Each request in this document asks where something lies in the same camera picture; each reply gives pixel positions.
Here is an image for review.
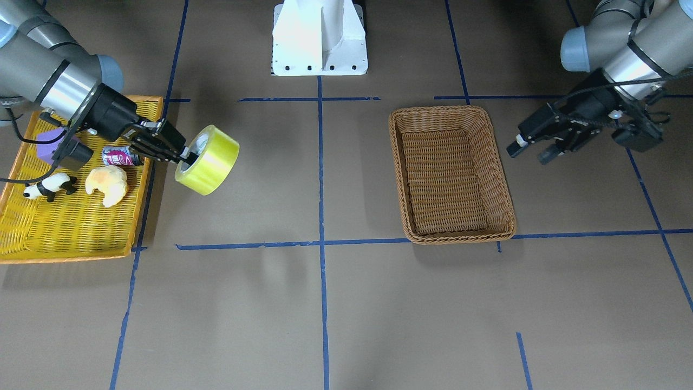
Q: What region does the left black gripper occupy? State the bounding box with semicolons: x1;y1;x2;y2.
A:
507;81;650;165

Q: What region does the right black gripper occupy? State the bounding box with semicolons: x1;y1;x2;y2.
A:
84;84;199;165

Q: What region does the yellow tape roll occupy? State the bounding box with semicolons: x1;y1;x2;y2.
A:
175;125;240;196

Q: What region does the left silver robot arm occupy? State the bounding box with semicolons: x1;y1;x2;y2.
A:
507;1;692;165

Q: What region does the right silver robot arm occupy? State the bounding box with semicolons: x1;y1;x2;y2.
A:
1;1;199;165

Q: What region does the brown wicker basket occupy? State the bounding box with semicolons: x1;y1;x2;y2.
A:
388;105;517;245

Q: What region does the yellow woven basket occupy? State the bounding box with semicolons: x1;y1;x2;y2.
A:
0;95;164;264

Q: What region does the purple drink can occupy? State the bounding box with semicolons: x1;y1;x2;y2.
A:
101;146;144;166

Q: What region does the toy croissant bread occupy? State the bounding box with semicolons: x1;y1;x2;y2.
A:
84;165;128;208

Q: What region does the purple foam cube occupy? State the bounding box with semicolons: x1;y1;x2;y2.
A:
36;127;88;170

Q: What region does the toy panda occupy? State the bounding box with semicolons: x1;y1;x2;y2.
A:
23;172;77;203

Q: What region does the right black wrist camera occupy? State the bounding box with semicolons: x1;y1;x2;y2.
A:
51;132;94;171

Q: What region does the black camera cable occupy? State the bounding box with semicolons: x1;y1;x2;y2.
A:
0;106;71;185

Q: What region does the white pedestal column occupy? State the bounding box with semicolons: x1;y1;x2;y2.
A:
271;1;369;76

